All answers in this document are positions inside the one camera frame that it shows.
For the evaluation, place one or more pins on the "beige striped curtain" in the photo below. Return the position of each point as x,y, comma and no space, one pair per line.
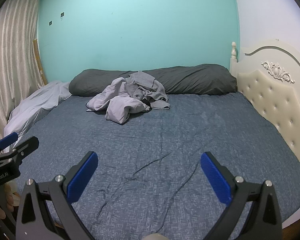
12,55

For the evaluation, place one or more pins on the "cream tufted headboard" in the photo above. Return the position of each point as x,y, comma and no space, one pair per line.
265,100

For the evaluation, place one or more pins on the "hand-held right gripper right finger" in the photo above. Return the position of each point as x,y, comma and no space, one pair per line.
215,177

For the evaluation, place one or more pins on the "wooden frame strip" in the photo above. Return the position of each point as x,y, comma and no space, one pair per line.
38,60

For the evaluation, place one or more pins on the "grey knit sweater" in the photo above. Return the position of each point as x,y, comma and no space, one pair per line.
145,82

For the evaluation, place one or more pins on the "person's left hand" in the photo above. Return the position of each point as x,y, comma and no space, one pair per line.
12,197

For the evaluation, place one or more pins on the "light lilac jacket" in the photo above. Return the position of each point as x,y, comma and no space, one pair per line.
120,105

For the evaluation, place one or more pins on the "blue patterned bed blanket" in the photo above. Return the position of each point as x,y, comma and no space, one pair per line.
165,142

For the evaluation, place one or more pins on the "light grey duvet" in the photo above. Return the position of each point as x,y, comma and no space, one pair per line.
32,107

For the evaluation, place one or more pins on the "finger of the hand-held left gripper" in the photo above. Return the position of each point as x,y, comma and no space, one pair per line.
7,140
25,146

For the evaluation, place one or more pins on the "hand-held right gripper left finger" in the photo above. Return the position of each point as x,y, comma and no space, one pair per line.
82,177

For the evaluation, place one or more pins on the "dark grey long pillow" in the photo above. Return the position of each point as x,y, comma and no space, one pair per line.
195,80

